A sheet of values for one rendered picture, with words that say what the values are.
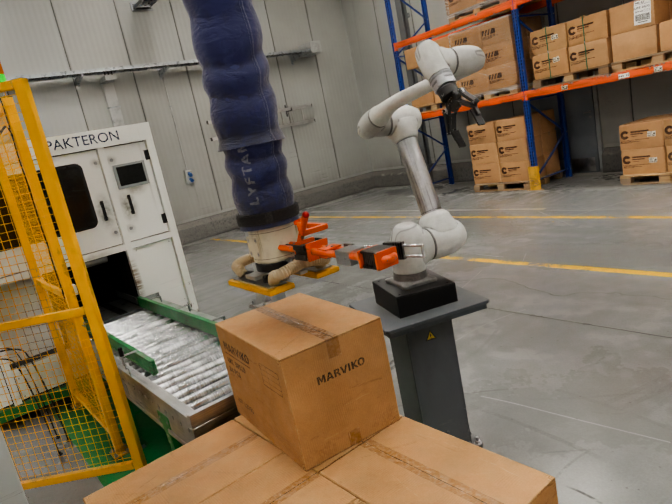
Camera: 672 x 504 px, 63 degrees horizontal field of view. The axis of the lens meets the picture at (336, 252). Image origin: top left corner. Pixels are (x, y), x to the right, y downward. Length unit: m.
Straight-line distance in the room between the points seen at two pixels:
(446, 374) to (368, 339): 0.83
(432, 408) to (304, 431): 0.97
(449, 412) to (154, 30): 10.44
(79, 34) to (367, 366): 10.31
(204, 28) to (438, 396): 1.83
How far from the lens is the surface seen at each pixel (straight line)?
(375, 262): 1.45
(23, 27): 11.48
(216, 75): 1.89
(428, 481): 1.77
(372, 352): 1.91
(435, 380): 2.63
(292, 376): 1.77
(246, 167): 1.87
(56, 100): 11.27
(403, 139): 2.67
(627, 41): 8.87
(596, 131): 10.58
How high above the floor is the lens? 1.59
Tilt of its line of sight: 12 degrees down
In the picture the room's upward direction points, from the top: 12 degrees counter-clockwise
